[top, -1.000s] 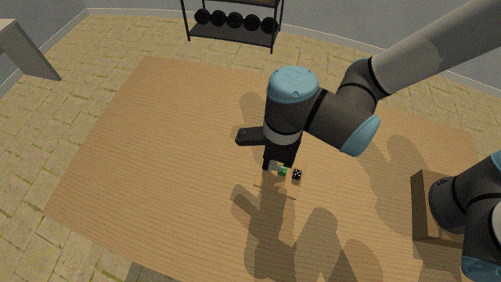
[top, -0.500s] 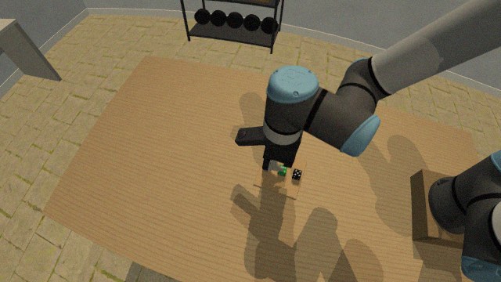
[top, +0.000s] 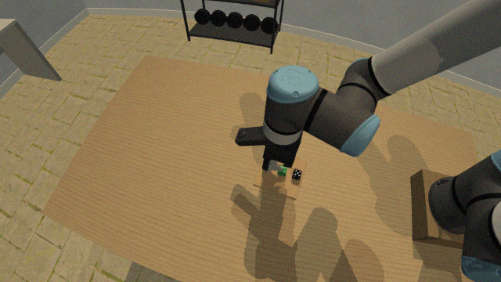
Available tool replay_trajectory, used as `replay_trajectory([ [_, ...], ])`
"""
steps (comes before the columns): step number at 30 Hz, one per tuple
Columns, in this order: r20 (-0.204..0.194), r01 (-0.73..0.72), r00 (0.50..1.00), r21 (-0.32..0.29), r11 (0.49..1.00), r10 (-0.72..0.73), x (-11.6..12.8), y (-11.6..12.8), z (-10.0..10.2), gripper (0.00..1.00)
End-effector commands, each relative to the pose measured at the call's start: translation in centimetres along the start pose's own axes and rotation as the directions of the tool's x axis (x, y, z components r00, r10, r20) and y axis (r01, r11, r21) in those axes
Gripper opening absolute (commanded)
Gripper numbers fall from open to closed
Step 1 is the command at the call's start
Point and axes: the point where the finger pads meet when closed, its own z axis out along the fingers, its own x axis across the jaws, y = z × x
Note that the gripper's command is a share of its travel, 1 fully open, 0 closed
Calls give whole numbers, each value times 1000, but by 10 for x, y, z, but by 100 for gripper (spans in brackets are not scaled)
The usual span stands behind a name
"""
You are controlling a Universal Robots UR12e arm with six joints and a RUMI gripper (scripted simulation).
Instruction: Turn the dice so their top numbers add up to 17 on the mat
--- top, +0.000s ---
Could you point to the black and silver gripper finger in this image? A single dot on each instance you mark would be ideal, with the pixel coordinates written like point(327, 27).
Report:
point(272, 166)

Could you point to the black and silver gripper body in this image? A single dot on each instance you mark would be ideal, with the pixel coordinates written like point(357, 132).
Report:
point(288, 152)

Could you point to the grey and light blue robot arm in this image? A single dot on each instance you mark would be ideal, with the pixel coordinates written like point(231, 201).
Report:
point(470, 201)

